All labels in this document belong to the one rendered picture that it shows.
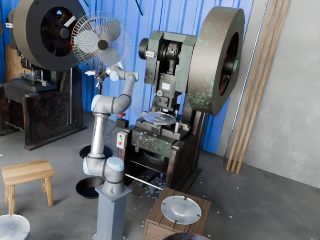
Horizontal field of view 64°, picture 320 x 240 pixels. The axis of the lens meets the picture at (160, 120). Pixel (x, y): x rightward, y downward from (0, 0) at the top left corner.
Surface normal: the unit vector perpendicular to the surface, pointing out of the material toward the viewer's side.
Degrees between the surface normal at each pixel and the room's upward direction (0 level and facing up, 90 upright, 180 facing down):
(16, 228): 0
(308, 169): 90
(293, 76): 90
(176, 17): 90
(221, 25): 49
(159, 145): 90
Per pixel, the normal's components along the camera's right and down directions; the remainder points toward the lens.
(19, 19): -0.43, 0.03
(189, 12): -0.44, 0.26
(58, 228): 0.14, -0.92
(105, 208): -0.66, 0.18
